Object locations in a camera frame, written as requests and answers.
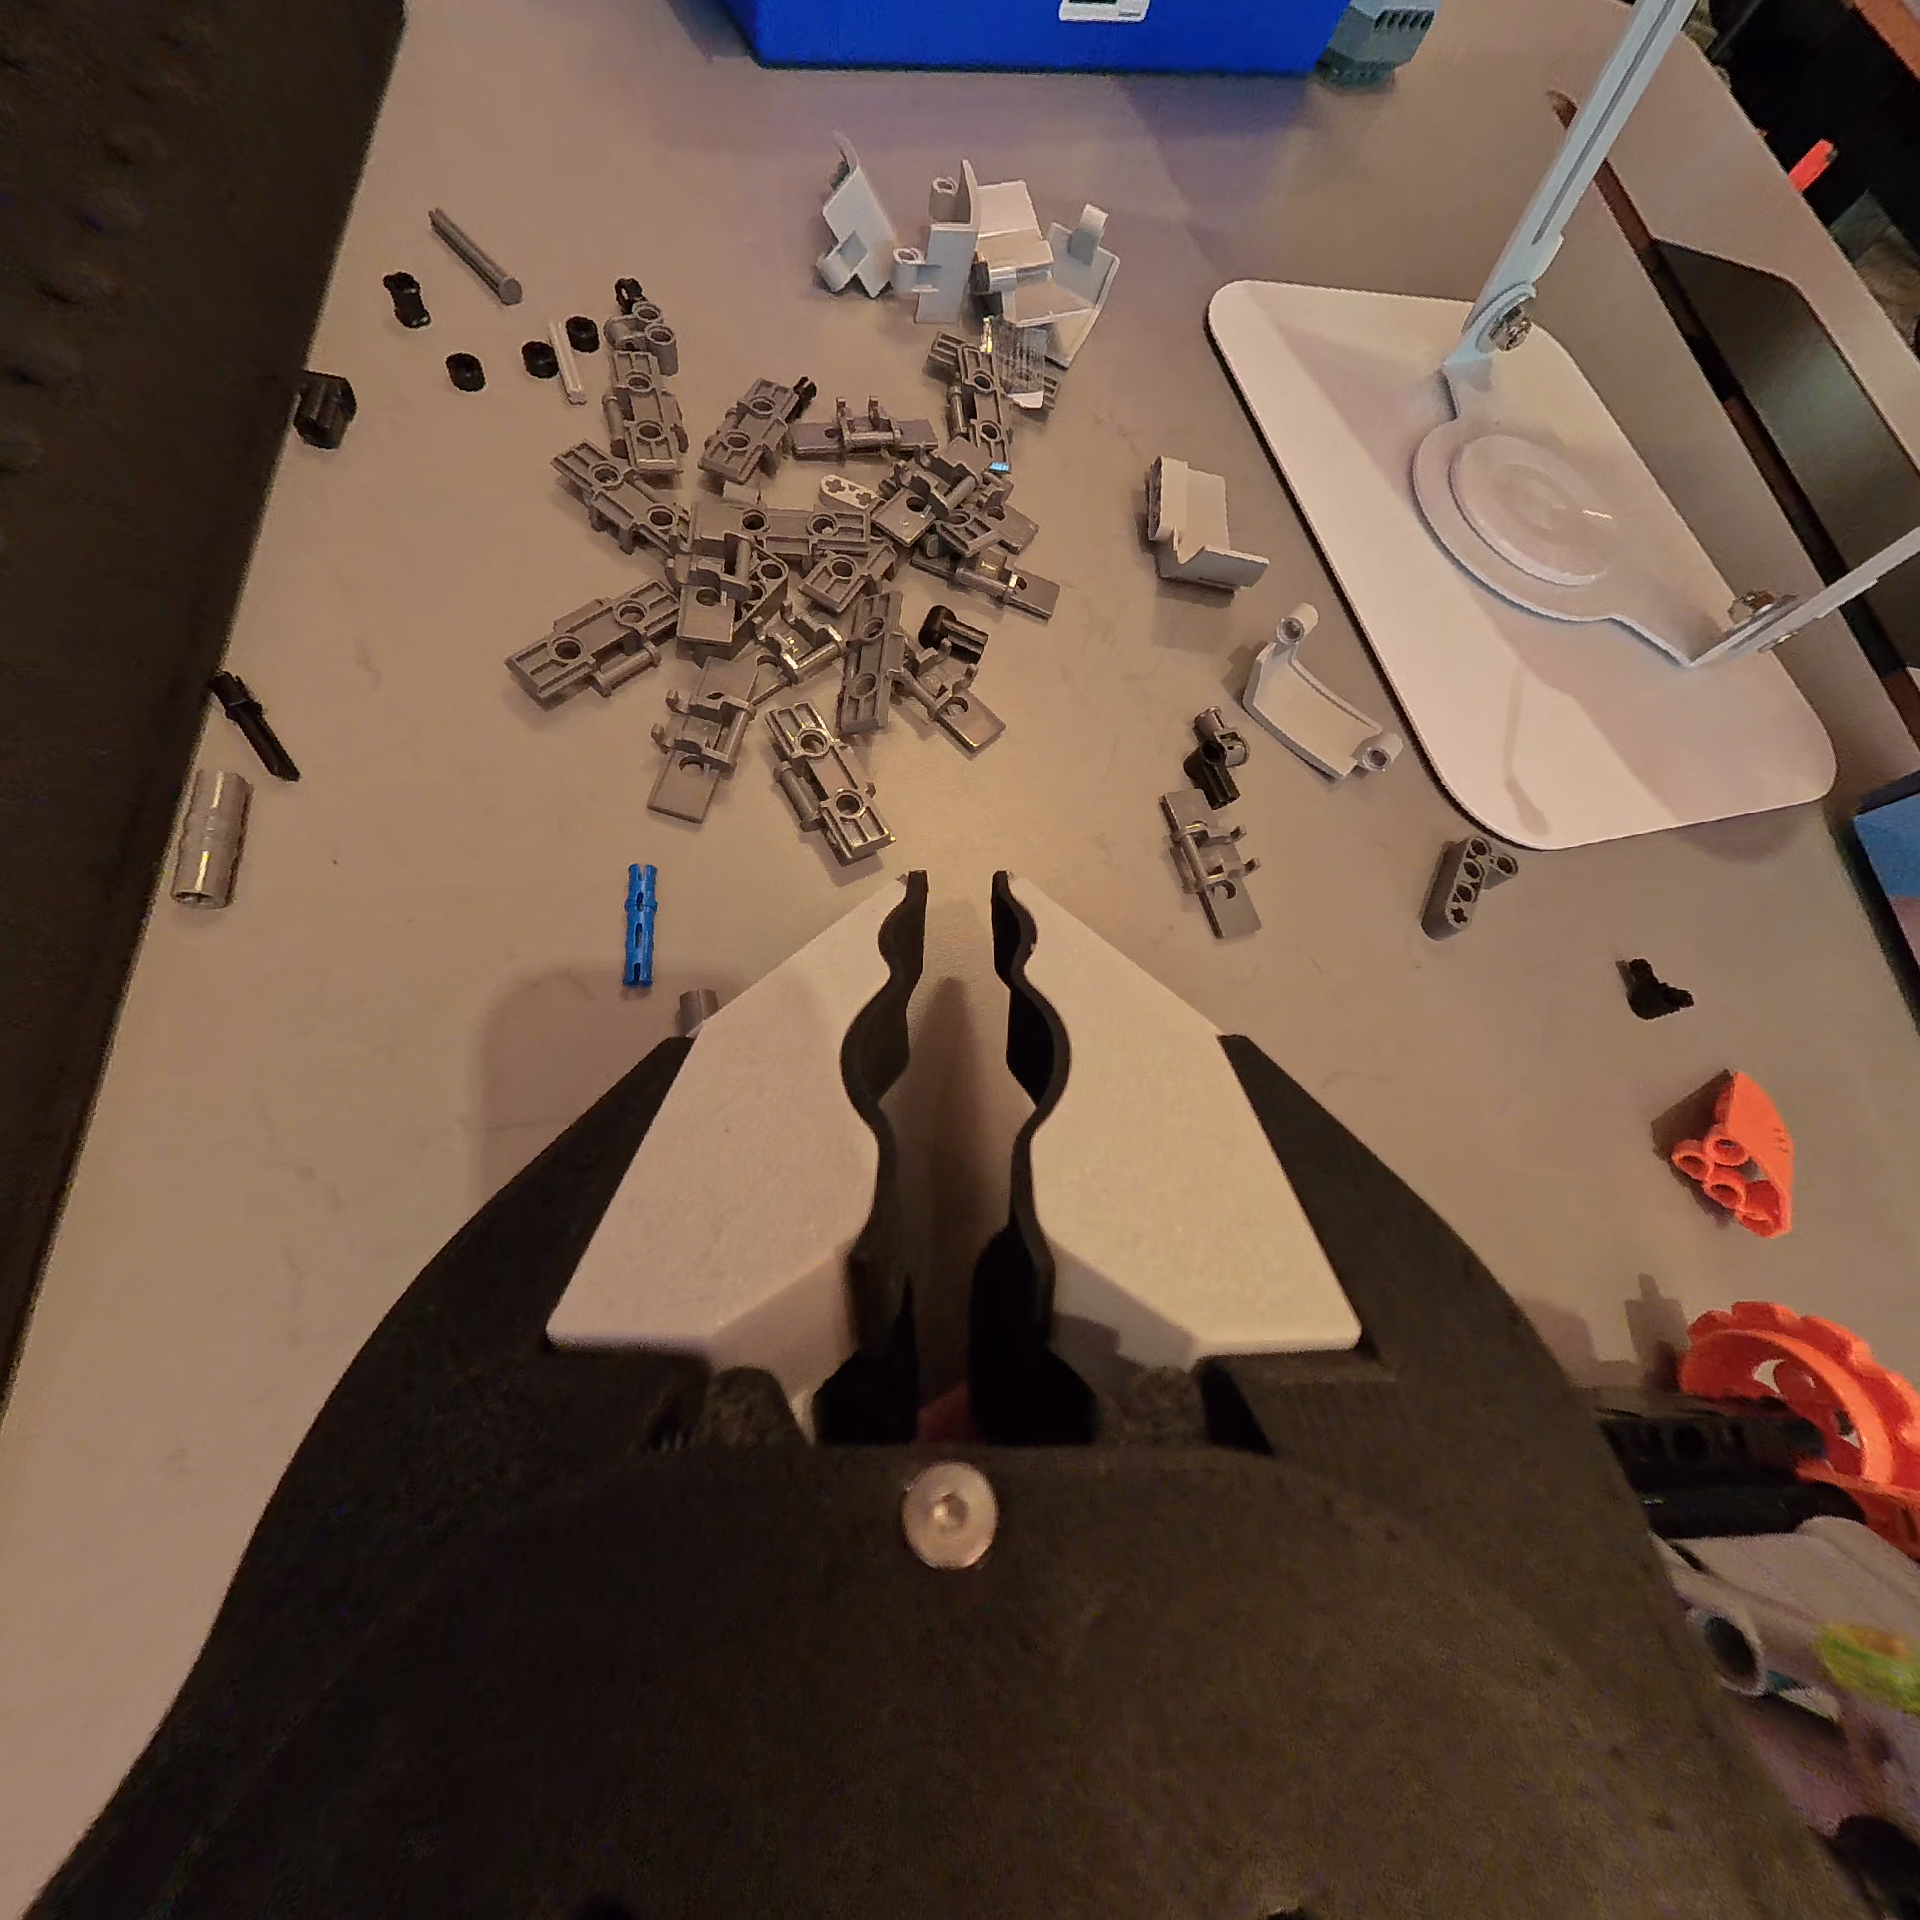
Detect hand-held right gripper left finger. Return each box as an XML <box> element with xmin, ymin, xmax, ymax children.
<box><xmin>552</xmin><ymin>872</ymin><xmax>932</xmax><ymax>1373</ymax></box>

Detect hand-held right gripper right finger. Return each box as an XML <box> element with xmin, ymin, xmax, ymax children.
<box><xmin>985</xmin><ymin>872</ymin><xmax>1357</xmax><ymax>1373</ymax></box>

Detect orange triangular toy piece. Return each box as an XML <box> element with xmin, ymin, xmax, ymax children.
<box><xmin>1666</xmin><ymin>1072</ymin><xmax>1802</xmax><ymax>1238</ymax></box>

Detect pile of dark grey connectors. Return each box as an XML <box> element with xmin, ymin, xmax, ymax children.
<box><xmin>505</xmin><ymin>285</ymin><xmax>1068</xmax><ymax>873</ymax></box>

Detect black grey toy robot vehicle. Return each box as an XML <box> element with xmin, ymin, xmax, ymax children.
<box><xmin>1607</xmin><ymin>1396</ymin><xmax>1920</xmax><ymax>1920</ymax></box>

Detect blue plastic bin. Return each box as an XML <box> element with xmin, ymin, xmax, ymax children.
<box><xmin>721</xmin><ymin>0</ymin><xmax>1354</xmax><ymax>77</ymax></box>

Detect dark grey small toy pieces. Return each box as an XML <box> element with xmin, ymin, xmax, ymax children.
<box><xmin>1165</xmin><ymin>706</ymin><xmax>1269</xmax><ymax>941</ymax></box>

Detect dark grey toy beam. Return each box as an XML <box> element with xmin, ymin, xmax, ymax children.
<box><xmin>1424</xmin><ymin>841</ymin><xmax>1520</xmax><ymax>937</ymax></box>

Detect light grey angled toy piece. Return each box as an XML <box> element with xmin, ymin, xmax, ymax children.
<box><xmin>1239</xmin><ymin>602</ymin><xmax>1404</xmax><ymax>788</ymax></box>

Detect orange toy gear wheel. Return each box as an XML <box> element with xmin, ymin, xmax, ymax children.
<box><xmin>1676</xmin><ymin>1300</ymin><xmax>1920</xmax><ymax>1562</ymax></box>

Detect light grey toy block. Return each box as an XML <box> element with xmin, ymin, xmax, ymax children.
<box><xmin>1141</xmin><ymin>458</ymin><xmax>1279</xmax><ymax>593</ymax></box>

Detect long black toy pin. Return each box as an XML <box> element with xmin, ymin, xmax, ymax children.
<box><xmin>207</xmin><ymin>669</ymin><xmax>303</xmax><ymax>784</ymax></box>

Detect wooden book stand white base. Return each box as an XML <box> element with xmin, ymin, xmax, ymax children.
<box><xmin>1207</xmin><ymin>0</ymin><xmax>1920</xmax><ymax>850</ymax></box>

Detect pile of light grey pieces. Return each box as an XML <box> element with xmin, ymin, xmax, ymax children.
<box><xmin>812</xmin><ymin>144</ymin><xmax>1120</xmax><ymax>377</ymax></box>

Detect dark grey toy axle rod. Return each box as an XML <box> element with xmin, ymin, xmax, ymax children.
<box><xmin>427</xmin><ymin>205</ymin><xmax>528</xmax><ymax>309</ymax></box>

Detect small grey device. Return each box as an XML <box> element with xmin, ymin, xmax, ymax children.
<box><xmin>1322</xmin><ymin>0</ymin><xmax>1449</xmax><ymax>77</ymax></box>

